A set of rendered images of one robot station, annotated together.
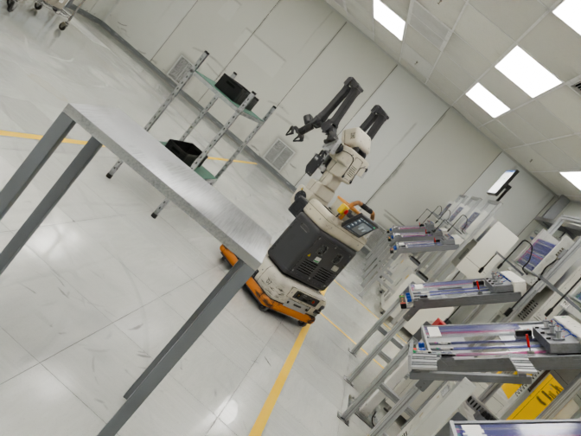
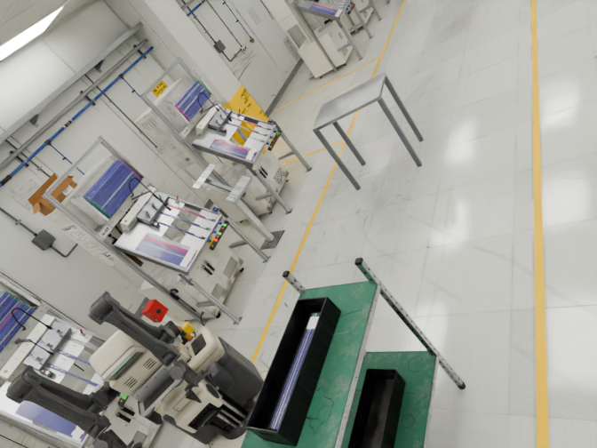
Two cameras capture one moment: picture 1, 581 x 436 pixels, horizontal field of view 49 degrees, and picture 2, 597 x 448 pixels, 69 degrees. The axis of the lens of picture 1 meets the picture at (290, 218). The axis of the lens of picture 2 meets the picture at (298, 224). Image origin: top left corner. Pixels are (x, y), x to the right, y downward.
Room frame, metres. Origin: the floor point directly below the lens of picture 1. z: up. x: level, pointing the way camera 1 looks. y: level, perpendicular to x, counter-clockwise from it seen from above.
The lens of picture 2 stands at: (5.47, 2.07, 2.22)
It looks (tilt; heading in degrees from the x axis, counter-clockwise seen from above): 29 degrees down; 223
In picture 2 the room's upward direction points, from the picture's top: 41 degrees counter-clockwise
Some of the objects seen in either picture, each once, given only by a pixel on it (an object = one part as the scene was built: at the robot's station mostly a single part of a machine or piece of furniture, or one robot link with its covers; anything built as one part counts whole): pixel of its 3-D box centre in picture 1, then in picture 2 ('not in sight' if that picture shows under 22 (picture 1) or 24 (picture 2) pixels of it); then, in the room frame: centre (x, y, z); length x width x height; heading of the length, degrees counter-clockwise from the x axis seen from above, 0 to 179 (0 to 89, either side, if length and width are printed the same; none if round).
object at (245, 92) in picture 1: (238, 92); (297, 364); (4.74, 0.89, 1.01); 0.57 x 0.17 x 0.11; 175
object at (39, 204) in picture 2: not in sight; (63, 182); (3.28, -1.76, 1.82); 0.68 x 0.30 x 0.20; 176
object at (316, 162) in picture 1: (325, 169); (164, 392); (4.84, 0.04, 0.99); 0.28 x 0.16 x 0.22; 140
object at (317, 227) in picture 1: (318, 240); (202, 385); (4.60, -0.26, 0.59); 0.55 x 0.34 x 0.83; 140
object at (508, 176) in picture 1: (504, 186); not in sight; (7.94, -1.71, 2.10); 0.58 x 0.14 x 0.41; 176
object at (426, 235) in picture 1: (437, 252); not in sight; (9.38, -1.94, 0.95); 1.37 x 0.82 x 1.90; 86
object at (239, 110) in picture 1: (197, 139); (358, 418); (4.76, 0.91, 0.55); 0.91 x 0.46 x 1.10; 176
